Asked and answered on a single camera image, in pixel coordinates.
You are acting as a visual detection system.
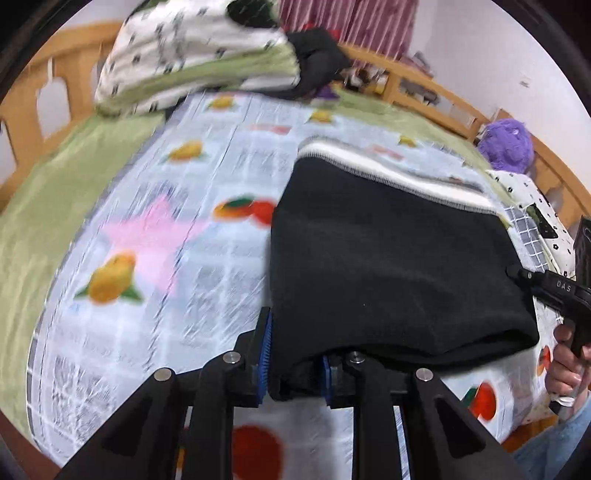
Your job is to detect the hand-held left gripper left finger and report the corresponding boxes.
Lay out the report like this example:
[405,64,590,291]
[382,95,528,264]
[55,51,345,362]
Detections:
[55,307,273,480]

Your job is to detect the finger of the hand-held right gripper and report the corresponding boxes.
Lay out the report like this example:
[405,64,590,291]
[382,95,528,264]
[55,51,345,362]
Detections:
[506,265,539,291]

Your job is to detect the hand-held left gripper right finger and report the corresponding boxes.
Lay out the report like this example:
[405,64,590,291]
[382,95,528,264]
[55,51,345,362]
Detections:
[316,352,515,480]

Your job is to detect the black pants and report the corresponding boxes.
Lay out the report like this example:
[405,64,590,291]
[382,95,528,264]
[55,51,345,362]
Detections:
[269,136,541,402]

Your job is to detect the person's right hand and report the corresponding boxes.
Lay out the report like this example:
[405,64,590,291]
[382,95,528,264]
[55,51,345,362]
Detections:
[547,323,591,403]

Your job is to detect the grey checked cloth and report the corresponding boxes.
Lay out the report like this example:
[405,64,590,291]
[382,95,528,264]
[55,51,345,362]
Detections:
[505,205,550,273]

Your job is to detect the white floral pillow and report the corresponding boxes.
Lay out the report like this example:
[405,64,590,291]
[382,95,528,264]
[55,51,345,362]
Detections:
[489,170,578,278]

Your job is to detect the fruit print tablecloth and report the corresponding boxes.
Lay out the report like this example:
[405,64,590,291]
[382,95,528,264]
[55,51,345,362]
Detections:
[28,90,561,480]

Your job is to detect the purple plush toy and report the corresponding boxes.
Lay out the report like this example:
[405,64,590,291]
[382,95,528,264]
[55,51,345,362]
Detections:
[478,119,535,174]

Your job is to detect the person's blue jeans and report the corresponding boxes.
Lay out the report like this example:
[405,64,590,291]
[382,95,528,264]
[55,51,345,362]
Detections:
[512,406,591,480]

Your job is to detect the pile of cardboard and papers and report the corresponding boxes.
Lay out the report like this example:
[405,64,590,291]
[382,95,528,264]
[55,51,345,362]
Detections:
[346,51,439,107]

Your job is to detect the green bedsheet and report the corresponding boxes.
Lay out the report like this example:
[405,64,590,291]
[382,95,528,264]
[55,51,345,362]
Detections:
[0,85,513,444]

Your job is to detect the pile of dark clothes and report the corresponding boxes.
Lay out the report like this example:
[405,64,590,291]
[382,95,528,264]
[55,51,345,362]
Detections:
[277,28,352,100]

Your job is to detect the red patterned curtain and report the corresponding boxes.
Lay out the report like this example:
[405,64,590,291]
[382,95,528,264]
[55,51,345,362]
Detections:
[277,0,419,61]

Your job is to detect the white floral folded quilt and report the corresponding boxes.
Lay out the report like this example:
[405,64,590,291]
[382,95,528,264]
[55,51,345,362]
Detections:
[95,0,301,116]

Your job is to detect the wooden bed frame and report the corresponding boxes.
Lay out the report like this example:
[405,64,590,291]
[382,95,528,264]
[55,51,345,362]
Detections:
[0,21,591,259]

